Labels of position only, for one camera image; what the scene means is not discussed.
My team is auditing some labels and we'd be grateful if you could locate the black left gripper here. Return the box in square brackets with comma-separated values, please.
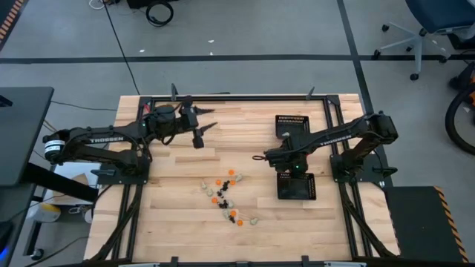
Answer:
[177, 99, 218, 137]

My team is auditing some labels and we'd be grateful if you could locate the black perforated plastic basket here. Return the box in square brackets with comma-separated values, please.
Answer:
[276, 172, 318, 201]
[275, 114, 311, 140]

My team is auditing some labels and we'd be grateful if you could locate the black box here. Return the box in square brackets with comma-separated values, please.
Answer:
[126, 0, 180, 10]

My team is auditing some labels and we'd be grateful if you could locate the black platform with hazard stripe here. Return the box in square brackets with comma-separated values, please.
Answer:
[383, 185, 471, 264]

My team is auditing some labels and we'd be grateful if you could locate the white cardboard box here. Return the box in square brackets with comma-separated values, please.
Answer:
[53, 162, 102, 205]

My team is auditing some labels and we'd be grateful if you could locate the black desk leg bar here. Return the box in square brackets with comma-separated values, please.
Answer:
[22, 162, 99, 203]

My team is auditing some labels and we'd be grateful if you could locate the black desk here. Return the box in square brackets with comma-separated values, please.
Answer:
[0, 86, 55, 186]

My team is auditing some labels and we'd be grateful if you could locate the white bottle with yellow band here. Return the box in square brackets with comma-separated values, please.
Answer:
[27, 202, 62, 223]

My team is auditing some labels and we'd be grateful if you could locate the blue office chair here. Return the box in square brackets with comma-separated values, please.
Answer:
[372, 0, 475, 82]

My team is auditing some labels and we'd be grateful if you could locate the black mat with hazard stripe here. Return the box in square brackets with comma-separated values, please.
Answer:
[0, 0, 26, 51]

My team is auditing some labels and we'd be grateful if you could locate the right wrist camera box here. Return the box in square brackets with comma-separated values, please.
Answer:
[263, 149, 278, 167]

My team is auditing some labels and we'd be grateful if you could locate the black aluminium table frame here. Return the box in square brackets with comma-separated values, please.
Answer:
[85, 94, 400, 265]

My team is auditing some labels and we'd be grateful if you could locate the long black floor cable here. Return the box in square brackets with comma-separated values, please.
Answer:
[102, 2, 141, 96]

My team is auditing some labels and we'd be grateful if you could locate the coiled black cable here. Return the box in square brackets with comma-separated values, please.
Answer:
[145, 0, 175, 28]

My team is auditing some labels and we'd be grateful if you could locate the black curved hose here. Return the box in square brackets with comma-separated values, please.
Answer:
[444, 61, 475, 156]

